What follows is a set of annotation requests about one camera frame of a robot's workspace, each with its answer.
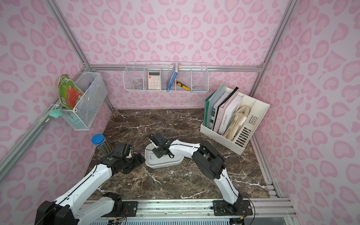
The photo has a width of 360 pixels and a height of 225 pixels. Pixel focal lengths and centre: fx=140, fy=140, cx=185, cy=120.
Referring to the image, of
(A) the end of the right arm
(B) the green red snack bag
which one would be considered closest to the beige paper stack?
(A) the end of the right arm

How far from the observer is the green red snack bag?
70cm

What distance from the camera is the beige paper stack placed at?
0.88 meters

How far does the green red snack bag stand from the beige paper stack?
2.88 feet
